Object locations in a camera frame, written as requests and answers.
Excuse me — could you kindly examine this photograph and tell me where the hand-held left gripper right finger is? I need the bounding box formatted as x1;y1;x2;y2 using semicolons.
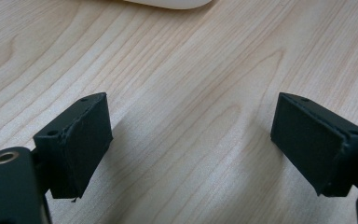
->
269;91;358;198

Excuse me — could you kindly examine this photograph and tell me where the white plastic storage bin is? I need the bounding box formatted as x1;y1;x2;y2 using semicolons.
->
122;0;213;10

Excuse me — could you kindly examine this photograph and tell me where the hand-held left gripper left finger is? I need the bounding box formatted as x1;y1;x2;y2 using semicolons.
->
32;91;114;200

